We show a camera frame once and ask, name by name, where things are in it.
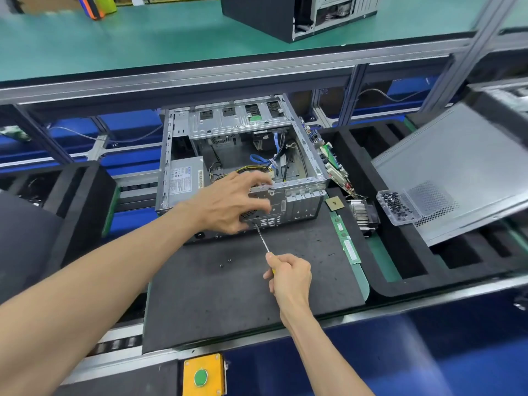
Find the person's right hand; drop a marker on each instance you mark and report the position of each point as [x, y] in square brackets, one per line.
[292, 280]

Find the person's left hand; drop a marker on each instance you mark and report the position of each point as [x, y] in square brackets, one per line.
[218, 202]

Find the person's left thumb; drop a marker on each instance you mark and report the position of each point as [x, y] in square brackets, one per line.
[237, 226]

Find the person's right fingers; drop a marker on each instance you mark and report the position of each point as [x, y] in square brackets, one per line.
[275, 271]

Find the grey computer case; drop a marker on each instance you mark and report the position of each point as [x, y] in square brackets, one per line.
[297, 193]

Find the person's left forearm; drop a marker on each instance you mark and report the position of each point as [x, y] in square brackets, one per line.
[95, 292]

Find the person's right forearm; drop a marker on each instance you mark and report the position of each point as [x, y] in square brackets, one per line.
[326, 354]

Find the black foam work mat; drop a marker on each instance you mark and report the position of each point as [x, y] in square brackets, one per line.
[231, 301]

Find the grey power supply unit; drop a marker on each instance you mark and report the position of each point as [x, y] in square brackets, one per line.
[181, 181]

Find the green memory stick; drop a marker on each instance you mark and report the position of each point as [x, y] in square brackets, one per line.
[352, 251]
[339, 226]

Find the square processor chip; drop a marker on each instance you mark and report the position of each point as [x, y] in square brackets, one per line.
[334, 203]

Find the metal finned cooler heatsink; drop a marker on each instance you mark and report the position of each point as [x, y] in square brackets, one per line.
[364, 216]

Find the green motherboard with ports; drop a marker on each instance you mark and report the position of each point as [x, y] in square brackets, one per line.
[332, 160]

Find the yellow box with green button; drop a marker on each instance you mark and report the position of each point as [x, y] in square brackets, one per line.
[204, 375]

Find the black foam slotted tray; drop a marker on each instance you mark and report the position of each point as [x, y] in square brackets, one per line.
[408, 259]

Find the clear box of black screws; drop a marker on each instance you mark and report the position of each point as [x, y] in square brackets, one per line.
[397, 206]

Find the black foam block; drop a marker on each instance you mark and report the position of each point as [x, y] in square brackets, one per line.
[53, 226]

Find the black closed computer case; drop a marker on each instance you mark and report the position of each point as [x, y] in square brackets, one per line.
[264, 14]

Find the grey metal case side panel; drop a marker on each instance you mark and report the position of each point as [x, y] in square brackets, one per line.
[462, 160]

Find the green circuit board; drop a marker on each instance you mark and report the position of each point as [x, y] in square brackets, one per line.
[15, 134]

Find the orange and blue tool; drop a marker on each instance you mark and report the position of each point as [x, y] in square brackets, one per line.
[97, 6]

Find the grey metal chassis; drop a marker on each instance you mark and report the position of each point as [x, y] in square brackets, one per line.
[501, 98]

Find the aluminium frame post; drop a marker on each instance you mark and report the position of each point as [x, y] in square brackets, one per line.
[466, 53]

